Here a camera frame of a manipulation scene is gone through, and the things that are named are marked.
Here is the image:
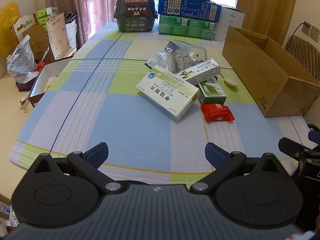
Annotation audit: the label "clear bag of goods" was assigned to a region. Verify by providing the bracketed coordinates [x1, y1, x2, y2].
[6, 34, 38, 83]

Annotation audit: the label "checked tablecloth desktop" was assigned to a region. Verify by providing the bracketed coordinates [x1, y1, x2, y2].
[9, 22, 312, 188]

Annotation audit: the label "black food container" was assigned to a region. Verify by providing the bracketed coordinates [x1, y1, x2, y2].
[113, 0, 159, 33]

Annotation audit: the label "small green box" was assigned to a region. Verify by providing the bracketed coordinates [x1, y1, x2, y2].
[197, 77, 227, 105]

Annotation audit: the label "yellow plastic bag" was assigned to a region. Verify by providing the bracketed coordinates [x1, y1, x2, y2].
[0, 2, 21, 53]

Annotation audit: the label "red handled scissors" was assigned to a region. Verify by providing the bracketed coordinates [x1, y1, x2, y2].
[37, 47, 50, 72]

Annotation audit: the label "printed white paper bag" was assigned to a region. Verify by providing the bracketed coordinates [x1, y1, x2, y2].
[46, 14, 71, 61]

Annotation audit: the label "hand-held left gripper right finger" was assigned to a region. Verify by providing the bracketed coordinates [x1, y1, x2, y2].
[190, 142, 288, 195]

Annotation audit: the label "green tissue packs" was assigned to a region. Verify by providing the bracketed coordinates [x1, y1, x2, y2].
[37, 7, 54, 25]

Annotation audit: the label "quilted brown chair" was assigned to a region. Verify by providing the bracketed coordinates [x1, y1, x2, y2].
[284, 35, 320, 82]

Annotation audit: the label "dark red box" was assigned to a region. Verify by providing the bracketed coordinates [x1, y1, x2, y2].
[15, 77, 38, 92]

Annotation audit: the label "brown cardboard box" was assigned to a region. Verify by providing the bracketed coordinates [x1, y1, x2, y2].
[222, 26, 320, 118]

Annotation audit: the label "white medicine box green print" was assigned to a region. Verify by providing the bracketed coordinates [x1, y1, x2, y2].
[175, 58, 220, 85]

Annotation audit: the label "white striped bag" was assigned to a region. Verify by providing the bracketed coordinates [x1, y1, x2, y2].
[64, 11, 78, 49]

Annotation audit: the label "brown carton with white top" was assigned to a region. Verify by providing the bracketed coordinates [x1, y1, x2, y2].
[12, 14, 56, 63]

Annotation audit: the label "green wrapped pack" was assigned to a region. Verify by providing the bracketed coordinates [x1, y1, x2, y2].
[158, 15, 218, 41]

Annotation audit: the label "open white gift box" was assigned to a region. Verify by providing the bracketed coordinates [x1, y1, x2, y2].
[27, 56, 74, 108]

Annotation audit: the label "clear plastic bag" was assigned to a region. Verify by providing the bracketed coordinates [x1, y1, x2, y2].
[172, 50, 200, 73]

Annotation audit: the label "white spoon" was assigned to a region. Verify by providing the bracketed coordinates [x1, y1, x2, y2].
[219, 70, 241, 87]

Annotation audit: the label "red snack packet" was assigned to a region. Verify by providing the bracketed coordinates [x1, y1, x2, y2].
[201, 103, 235, 122]

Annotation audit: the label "blue carton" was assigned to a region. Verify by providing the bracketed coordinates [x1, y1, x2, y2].
[158, 0, 222, 22]

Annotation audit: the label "clear plastic bags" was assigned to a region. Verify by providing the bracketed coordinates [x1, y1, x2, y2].
[144, 47, 175, 72]

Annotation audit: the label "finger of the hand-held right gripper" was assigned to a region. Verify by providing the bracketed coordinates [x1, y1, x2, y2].
[307, 124, 320, 146]
[278, 137, 313, 160]

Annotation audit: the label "black power cable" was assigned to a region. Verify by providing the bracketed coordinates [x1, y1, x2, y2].
[283, 22, 309, 47]

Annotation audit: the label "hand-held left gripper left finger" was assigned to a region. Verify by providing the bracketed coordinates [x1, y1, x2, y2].
[26, 142, 123, 195]

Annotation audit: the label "large white medicine box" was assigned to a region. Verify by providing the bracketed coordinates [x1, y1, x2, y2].
[136, 64, 199, 121]

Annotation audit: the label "pink curtain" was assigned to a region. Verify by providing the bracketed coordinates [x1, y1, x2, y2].
[44, 0, 123, 52]

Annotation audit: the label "silver foil packet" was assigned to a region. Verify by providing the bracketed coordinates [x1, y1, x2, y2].
[165, 40, 187, 55]

